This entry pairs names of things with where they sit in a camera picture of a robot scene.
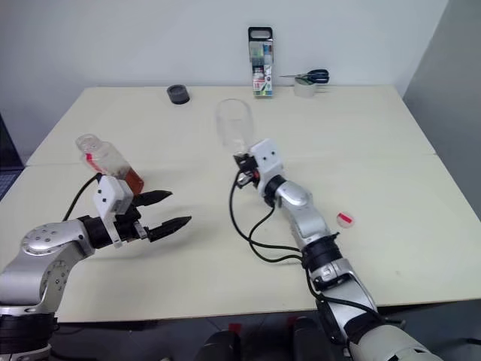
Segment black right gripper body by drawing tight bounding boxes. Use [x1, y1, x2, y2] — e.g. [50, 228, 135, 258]
[242, 156, 261, 186]

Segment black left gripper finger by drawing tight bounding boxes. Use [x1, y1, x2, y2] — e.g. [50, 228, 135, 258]
[147, 215, 192, 242]
[135, 190, 174, 208]

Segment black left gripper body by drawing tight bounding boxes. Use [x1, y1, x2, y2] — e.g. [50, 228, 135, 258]
[114, 205, 150, 244]

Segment clear plastic bottle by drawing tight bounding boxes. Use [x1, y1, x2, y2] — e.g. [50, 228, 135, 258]
[214, 98, 253, 156]

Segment bottle with red liquid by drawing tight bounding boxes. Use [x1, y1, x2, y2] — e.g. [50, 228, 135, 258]
[74, 133, 146, 195]

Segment white bottle cap red stripe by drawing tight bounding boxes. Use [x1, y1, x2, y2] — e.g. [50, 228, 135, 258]
[336, 211, 356, 229]

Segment marker pen pack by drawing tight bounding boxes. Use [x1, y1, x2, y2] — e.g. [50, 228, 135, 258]
[247, 26, 274, 99]

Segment clear tape roll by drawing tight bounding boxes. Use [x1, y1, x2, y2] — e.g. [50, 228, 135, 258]
[293, 76, 317, 99]

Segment dark rounded shape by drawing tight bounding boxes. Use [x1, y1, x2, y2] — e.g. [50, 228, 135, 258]
[195, 330, 244, 361]

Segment dark laptop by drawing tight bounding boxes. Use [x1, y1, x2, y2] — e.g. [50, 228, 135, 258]
[0, 111, 20, 200]

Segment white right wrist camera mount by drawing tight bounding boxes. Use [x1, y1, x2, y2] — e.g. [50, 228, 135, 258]
[250, 138, 285, 189]

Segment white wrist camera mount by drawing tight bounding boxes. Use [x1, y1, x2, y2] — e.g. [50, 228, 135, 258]
[250, 138, 285, 189]
[92, 174, 135, 250]

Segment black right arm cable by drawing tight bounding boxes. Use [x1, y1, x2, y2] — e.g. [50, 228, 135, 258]
[228, 169, 341, 266]

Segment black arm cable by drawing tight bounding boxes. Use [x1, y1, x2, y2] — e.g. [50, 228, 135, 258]
[62, 174, 103, 223]
[228, 169, 341, 266]

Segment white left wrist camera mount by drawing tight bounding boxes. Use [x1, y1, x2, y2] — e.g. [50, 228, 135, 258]
[92, 174, 135, 250]

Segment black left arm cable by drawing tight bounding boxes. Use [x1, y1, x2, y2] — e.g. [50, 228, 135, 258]
[62, 174, 103, 223]

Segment blue handled scissors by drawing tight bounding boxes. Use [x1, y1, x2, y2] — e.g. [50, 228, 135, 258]
[277, 68, 331, 84]

